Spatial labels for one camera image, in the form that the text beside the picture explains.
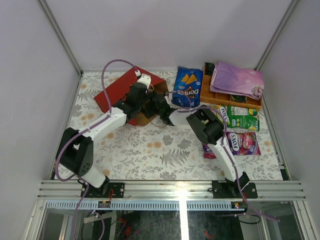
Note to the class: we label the floral table mat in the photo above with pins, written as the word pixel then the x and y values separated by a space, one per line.
pixel 159 152

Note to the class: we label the green Fox's candy bag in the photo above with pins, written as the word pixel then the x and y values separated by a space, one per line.
pixel 223 110

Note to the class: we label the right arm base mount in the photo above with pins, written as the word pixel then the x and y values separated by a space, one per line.
pixel 229 190

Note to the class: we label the green snack bag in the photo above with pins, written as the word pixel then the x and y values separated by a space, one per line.
pixel 245 118

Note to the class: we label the purple Fox's candy bag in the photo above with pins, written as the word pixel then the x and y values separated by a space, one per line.
pixel 243 144

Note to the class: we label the dark green tray packet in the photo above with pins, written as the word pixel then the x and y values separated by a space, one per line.
pixel 238 98

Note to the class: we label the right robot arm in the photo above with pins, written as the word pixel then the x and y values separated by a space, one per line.
pixel 208 125

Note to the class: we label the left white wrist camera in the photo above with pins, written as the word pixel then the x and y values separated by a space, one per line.
pixel 143 78

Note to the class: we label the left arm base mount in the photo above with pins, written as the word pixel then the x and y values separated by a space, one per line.
pixel 109 190

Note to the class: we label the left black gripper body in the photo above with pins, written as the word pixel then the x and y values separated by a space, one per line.
pixel 131 106

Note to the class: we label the purple folded cloth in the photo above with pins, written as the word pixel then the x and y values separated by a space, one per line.
pixel 234 80

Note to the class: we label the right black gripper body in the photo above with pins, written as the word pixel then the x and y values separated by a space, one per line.
pixel 151 110

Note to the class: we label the blue Doritos chip bag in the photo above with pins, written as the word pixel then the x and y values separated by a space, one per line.
pixel 187 87

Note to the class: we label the black item in tray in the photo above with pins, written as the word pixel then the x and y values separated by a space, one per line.
pixel 209 68

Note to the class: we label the aluminium front rail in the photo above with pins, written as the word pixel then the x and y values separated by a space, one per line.
pixel 166 195

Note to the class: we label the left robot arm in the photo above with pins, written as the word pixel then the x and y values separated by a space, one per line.
pixel 76 149

